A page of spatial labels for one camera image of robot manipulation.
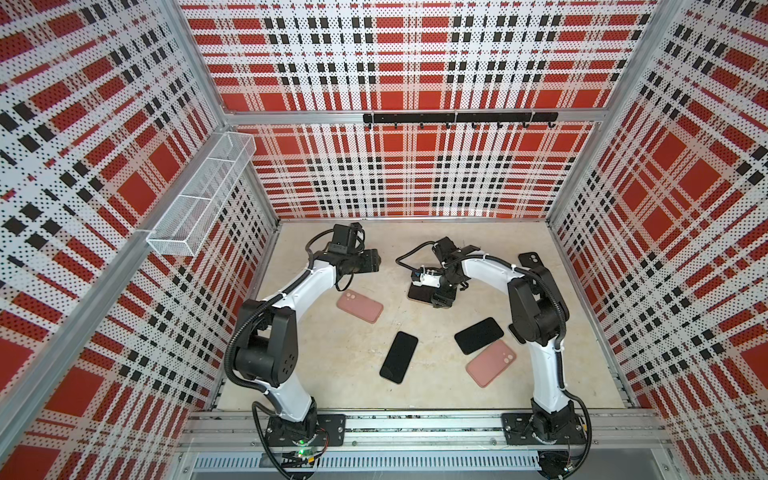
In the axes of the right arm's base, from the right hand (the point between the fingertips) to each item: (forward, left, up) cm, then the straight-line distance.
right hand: (443, 291), depth 98 cm
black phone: (-3, +7, +4) cm, 9 cm away
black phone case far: (+14, -33, -2) cm, 36 cm away
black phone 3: (-15, -9, 0) cm, 18 cm away
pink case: (-3, +28, -5) cm, 29 cm away
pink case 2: (-23, -11, -5) cm, 26 cm away
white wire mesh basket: (+12, +82, +21) cm, 85 cm away
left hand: (+3, +23, +11) cm, 26 cm away
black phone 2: (-21, +15, -2) cm, 26 cm away
